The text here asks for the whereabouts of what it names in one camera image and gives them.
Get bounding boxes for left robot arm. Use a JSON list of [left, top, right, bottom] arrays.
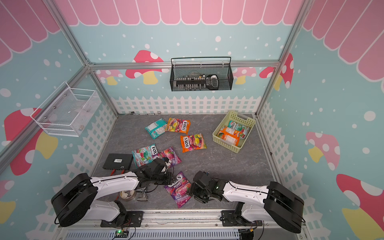
[[51, 157, 173, 229]]

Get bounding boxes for white wire wall basket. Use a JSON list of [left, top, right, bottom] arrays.
[[30, 82, 102, 137]]

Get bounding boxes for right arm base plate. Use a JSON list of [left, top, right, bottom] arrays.
[[219, 210, 263, 228]]

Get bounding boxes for black network switch box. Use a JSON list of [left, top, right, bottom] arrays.
[[103, 154, 133, 171]]

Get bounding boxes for chrome metal faucet part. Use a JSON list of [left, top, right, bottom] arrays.
[[136, 188, 149, 202]]

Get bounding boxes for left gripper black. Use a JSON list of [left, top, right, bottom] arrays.
[[151, 171, 177, 185]]

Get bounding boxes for tape roll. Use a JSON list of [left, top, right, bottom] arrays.
[[119, 190, 137, 201]]

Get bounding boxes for aluminium front rail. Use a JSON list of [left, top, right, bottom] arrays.
[[56, 208, 310, 232]]

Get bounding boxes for teal candy bag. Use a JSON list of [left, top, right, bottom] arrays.
[[132, 144, 158, 168], [145, 118, 168, 139], [228, 121, 251, 140]]

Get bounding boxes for orange candy bag back-side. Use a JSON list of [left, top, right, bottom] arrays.
[[217, 126, 240, 147]]

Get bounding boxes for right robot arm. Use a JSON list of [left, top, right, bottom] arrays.
[[187, 171, 305, 234]]

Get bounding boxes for orange candy bag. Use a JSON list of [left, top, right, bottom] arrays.
[[180, 134, 207, 153], [166, 118, 191, 134]]

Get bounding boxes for items in black basket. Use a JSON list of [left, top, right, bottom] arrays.
[[171, 75, 220, 91]]

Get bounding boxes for small green-lit circuit board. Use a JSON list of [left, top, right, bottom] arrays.
[[113, 230, 130, 240]]

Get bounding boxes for purple berries candy bag front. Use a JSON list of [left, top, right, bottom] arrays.
[[164, 172, 192, 208]]

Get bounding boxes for green plastic basket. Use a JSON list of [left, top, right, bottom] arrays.
[[212, 111, 256, 153]]

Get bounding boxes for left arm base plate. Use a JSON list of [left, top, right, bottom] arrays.
[[100, 211, 144, 228]]

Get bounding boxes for black wire wall basket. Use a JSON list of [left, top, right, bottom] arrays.
[[170, 57, 234, 92]]

